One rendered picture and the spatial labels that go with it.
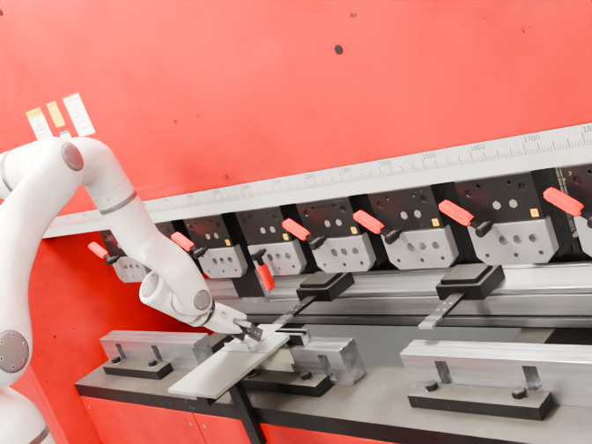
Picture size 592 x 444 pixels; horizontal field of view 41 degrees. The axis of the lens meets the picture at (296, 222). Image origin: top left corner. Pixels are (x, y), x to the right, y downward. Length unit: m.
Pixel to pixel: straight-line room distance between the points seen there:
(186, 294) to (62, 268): 0.97
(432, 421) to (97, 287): 1.41
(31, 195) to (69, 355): 1.21
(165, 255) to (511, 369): 0.76
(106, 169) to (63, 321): 1.03
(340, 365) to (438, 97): 0.74
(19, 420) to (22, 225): 0.35
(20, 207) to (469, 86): 0.82
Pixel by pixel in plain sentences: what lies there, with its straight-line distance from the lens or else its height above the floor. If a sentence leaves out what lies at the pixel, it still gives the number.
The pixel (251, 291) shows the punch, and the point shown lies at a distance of 1.97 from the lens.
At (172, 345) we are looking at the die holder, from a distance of 2.33.
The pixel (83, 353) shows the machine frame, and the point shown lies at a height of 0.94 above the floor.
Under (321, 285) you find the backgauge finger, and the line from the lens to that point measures 2.10.
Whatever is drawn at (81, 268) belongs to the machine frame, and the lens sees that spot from 2.68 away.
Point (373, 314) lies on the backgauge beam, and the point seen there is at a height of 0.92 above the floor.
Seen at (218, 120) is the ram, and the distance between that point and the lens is 1.74.
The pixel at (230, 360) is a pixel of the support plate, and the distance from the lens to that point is 1.94.
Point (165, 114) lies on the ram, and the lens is 1.87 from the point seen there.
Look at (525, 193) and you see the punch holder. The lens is 1.36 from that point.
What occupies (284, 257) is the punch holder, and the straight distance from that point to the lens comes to 1.77.
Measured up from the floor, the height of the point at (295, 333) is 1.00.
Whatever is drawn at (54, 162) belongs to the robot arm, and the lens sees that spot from 1.52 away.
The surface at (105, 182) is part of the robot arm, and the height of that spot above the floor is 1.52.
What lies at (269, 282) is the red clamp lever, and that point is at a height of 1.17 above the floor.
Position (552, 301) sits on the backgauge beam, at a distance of 1.79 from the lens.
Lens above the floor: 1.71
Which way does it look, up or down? 14 degrees down
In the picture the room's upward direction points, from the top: 21 degrees counter-clockwise
